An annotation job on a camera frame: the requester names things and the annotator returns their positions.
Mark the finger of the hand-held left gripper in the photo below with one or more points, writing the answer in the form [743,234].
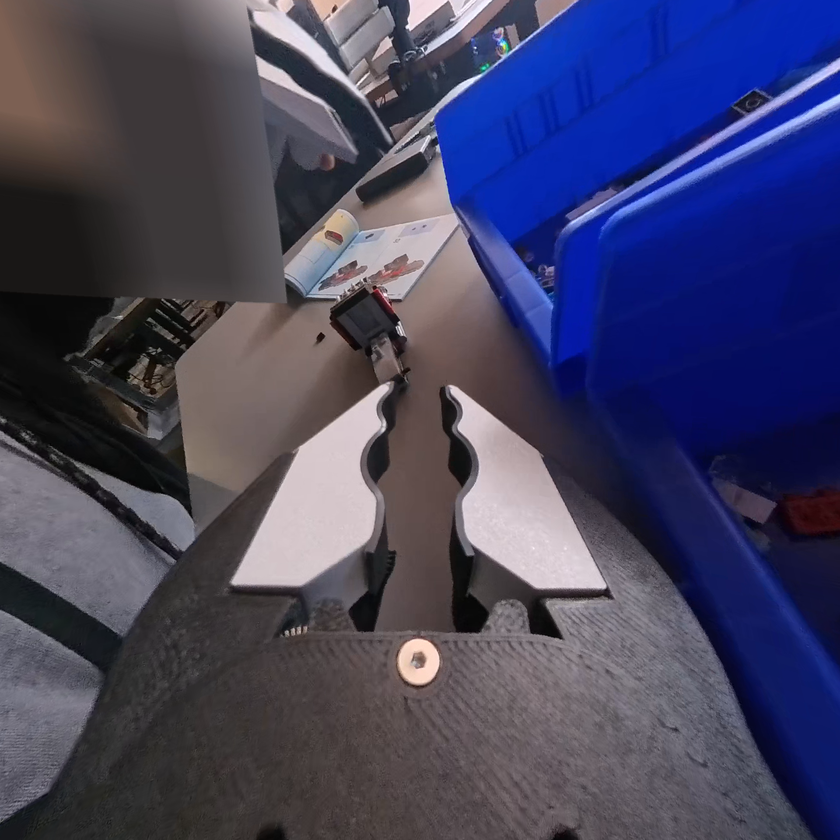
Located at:
[295,111]

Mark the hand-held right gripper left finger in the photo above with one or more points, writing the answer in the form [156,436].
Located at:
[315,499]

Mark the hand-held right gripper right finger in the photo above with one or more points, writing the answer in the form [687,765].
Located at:
[525,499]

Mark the red and black brick model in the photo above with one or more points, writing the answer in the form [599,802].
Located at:
[367,315]

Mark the blue plastic bin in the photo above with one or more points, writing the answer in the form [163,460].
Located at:
[689,295]
[558,98]

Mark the pile of toy bricks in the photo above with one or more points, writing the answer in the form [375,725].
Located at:
[541,269]
[810,512]

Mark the grey desk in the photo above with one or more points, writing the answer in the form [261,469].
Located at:
[275,367]

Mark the stacked white boxes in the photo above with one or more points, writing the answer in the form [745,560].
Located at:
[358,36]

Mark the black power bank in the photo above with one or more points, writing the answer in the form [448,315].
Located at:
[394,174]

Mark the open instruction booklet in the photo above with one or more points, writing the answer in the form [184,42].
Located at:
[394,256]

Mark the wooden table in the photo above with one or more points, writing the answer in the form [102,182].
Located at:
[459,36]

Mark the lit computer under table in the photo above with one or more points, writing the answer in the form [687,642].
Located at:
[495,46]

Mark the metal table with plastic wrap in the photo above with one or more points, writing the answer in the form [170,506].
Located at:
[144,354]

